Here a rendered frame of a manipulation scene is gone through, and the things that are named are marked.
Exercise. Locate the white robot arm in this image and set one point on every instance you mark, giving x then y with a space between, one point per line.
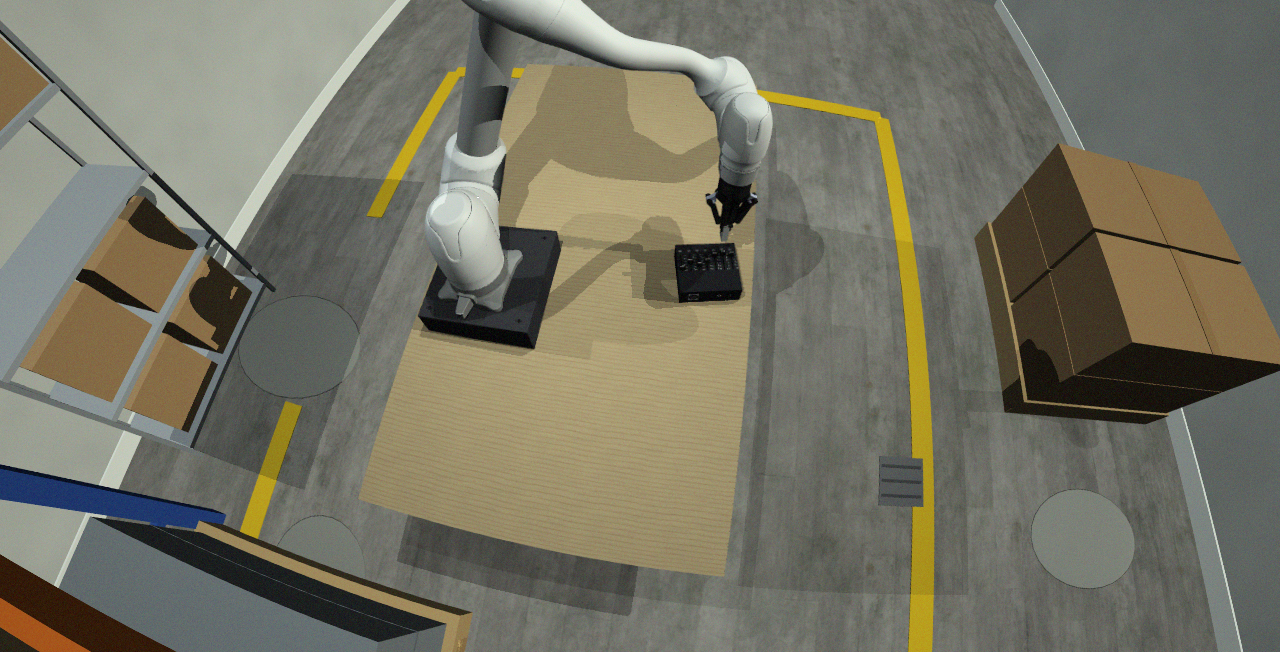
462 230

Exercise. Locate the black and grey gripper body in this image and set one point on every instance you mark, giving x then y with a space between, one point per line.
726 190

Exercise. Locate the dark grey lighting desk panel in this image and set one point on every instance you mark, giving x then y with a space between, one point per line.
718 278

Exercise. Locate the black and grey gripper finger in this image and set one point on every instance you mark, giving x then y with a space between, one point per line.
743 210
710 200

